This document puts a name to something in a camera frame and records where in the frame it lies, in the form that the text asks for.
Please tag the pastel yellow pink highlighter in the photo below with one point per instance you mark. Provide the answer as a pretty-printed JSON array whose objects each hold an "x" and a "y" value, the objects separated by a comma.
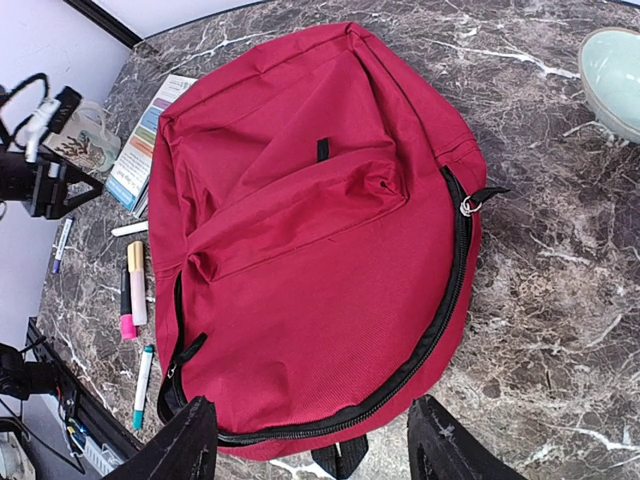
[{"x": 135, "y": 259}]

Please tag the white purple marker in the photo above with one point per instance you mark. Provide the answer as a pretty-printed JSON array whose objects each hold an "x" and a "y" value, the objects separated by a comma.
[{"x": 61, "y": 244}]

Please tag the black pink highlighter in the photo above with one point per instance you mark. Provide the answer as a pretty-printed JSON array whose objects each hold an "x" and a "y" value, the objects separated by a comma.
[{"x": 127, "y": 327}]

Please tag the white slotted cable duct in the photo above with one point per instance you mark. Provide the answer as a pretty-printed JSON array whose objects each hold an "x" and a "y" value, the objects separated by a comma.
[{"x": 101, "y": 458}]

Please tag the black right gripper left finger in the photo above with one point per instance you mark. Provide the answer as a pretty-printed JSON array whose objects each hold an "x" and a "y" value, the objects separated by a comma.
[{"x": 185, "y": 448}]

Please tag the left black frame post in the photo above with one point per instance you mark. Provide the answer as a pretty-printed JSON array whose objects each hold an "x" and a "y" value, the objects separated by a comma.
[{"x": 106, "y": 22}]

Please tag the white pink-tipped marker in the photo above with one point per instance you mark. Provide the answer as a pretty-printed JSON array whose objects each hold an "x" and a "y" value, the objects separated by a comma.
[{"x": 130, "y": 229}]

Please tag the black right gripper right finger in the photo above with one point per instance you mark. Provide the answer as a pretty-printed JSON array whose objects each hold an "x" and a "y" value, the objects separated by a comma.
[{"x": 441, "y": 448}]

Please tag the pale green ceramic bowl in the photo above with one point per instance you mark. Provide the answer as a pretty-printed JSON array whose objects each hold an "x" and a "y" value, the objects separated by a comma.
[{"x": 608, "y": 61}]

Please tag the white teal marker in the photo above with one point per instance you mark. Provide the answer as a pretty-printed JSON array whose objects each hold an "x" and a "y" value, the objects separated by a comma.
[{"x": 141, "y": 387}]

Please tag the white patterned mug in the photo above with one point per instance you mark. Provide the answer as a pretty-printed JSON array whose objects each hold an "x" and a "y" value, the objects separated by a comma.
[{"x": 85, "y": 139}]

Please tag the black front rail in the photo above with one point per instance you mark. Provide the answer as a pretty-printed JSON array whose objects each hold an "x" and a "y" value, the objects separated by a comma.
[{"x": 82, "y": 406}]

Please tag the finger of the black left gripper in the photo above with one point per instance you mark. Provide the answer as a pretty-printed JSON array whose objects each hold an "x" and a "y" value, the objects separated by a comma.
[
  {"x": 71, "y": 195},
  {"x": 64, "y": 170}
]

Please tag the white blue workbook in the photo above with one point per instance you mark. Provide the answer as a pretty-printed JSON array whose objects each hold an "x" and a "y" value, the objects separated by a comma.
[{"x": 129, "y": 177}]

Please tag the red student backpack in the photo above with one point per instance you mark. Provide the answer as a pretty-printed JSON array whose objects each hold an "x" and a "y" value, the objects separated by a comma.
[{"x": 314, "y": 212}]

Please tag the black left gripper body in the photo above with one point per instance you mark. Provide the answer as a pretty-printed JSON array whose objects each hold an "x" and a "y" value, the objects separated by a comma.
[{"x": 36, "y": 185}]

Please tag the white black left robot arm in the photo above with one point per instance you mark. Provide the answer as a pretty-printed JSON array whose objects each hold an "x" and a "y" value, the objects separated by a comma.
[{"x": 21, "y": 378}]

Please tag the small circuit board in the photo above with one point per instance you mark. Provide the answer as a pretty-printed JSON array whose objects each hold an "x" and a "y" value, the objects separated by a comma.
[{"x": 76, "y": 434}]

